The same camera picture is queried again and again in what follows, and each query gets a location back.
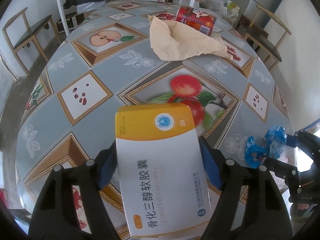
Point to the wooden chair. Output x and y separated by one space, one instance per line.
30 35
258 38

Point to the white plastic bag pile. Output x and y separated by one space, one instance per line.
226 8

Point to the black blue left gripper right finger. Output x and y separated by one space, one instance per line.
265 215

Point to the wooden chair right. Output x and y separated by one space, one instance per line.
258 38

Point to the yellow white medicine box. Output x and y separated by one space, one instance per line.
161 174

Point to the blue plastic wrapper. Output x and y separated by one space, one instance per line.
274 141

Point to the wooden chair left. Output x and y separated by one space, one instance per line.
30 35

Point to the patterned fruit tablecloth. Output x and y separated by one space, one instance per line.
108 63

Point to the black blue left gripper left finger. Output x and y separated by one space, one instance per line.
54 215

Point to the brown paper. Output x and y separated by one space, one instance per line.
175 41

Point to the red drink can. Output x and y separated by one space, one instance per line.
201 21

